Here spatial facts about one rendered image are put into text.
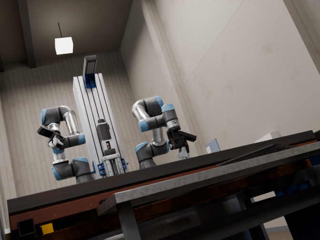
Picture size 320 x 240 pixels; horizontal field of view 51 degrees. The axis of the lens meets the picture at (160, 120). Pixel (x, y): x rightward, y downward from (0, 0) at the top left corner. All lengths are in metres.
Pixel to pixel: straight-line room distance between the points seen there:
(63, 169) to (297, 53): 2.92
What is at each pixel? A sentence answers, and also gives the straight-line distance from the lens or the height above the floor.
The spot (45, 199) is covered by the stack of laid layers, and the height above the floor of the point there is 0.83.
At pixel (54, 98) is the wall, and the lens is 10.85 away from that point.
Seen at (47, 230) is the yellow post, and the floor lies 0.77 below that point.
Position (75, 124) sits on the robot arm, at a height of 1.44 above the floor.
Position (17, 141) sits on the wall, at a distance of 10.41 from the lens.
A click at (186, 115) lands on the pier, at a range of 7.11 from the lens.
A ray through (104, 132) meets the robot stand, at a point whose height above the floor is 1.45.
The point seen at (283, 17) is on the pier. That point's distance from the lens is 4.38.
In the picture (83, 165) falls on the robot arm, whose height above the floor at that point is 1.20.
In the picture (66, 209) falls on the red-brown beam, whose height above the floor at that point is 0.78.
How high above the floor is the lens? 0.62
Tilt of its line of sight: 17 degrees up
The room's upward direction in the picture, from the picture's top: 18 degrees counter-clockwise
